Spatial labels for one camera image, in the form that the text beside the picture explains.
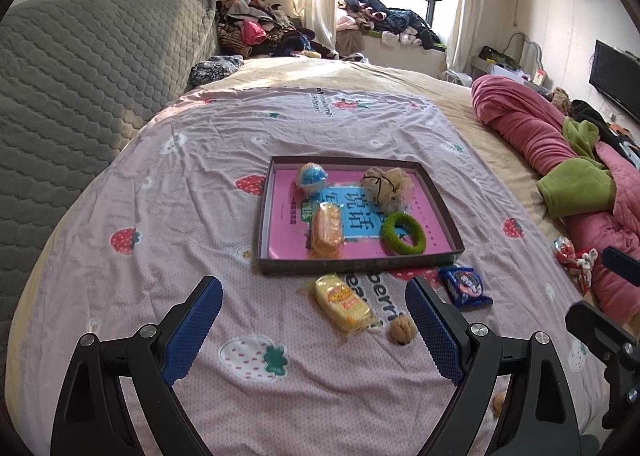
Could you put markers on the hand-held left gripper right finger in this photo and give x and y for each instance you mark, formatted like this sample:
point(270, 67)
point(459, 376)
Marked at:
point(435, 331)

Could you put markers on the red white candy wrapper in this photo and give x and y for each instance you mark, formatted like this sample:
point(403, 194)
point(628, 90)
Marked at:
point(582, 268)

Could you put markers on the beige bed sheet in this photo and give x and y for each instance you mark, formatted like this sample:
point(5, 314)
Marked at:
point(400, 81)

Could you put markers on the black television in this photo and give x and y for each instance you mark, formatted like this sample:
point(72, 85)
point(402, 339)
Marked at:
point(615, 76)

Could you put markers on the yellow cake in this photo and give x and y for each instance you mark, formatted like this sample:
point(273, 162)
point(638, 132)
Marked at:
point(342, 303)

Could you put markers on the orange cake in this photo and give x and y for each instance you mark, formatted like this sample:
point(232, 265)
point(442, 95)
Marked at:
point(327, 231)

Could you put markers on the red and white candy bag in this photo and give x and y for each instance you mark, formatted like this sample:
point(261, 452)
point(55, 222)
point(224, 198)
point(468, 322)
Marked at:
point(565, 248)

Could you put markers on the blue cookie packet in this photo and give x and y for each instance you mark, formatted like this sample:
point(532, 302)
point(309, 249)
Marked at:
point(465, 286)

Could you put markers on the pink and blue book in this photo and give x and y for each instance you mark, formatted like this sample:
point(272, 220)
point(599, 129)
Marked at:
point(295, 236)

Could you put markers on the green fleece cloth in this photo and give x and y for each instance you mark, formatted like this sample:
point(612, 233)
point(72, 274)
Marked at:
point(575, 186)

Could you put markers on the beige mesh hair scrunchie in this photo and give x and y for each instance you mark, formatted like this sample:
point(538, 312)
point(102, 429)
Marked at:
point(395, 186)

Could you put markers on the blue egg toy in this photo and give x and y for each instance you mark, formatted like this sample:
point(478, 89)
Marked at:
point(312, 179)

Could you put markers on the white curved frame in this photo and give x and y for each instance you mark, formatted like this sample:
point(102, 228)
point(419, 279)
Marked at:
point(531, 51)

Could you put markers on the pink quilt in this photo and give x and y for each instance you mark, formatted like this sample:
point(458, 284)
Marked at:
point(520, 116)

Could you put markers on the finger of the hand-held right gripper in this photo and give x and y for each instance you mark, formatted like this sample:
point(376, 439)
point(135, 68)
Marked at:
point(622, 263)
point(600, 331)

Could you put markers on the dark cloth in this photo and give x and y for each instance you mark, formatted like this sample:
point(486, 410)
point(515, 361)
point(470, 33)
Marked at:
point(590, 111)

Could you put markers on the shallow dark cardboard box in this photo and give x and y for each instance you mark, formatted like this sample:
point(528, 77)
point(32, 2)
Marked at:
point(360, 266)

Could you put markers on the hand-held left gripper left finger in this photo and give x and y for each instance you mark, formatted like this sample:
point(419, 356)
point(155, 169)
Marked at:
point(195, 326)

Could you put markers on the dark patterned pillow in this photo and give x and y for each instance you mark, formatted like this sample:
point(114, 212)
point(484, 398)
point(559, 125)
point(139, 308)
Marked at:
point(215, 69)

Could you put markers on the clothes heap on windowsill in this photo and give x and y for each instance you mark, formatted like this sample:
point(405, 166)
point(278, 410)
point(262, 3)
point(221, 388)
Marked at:
point(395, 19)

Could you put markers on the grey quilted headboard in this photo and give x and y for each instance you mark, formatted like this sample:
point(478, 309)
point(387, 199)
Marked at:
point(75, 86)

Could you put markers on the walnut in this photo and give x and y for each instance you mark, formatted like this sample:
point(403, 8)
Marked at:
point(499, 403)
point(402, 330)

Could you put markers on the black case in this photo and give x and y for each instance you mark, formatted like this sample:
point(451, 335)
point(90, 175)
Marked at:
point(492, 54)

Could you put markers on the pile of clothes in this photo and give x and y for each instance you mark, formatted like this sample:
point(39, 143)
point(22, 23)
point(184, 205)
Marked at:
point(255, 31)

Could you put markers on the pink strawberry print bedsheet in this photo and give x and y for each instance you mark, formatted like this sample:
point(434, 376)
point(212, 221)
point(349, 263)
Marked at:
point(175, 211)

